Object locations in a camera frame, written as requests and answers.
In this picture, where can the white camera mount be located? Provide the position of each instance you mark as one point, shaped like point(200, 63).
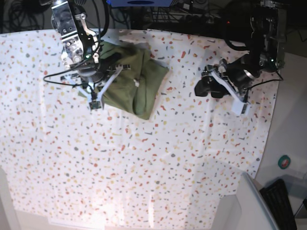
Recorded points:
point(240, 104)
point(94, 93)

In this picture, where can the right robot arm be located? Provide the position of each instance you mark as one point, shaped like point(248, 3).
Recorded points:
point(81, 45)

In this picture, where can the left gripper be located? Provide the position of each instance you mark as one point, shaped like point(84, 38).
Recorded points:
point(239, 75)

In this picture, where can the green tape roll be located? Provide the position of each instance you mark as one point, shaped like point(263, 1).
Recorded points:
point(284, 162)

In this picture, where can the green t-shirt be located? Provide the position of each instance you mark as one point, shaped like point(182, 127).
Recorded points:
point(134, 89)

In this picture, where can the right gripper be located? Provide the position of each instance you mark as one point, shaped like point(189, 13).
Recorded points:
point(95, 75)

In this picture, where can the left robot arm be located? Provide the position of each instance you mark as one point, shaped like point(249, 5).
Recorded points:
point(257, 27)

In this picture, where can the black keyboard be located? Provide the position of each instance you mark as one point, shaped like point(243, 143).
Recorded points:
point(276, 198)

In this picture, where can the terrazzo patterned tablecloth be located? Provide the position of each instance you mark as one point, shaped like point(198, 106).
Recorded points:
point(110, 168)

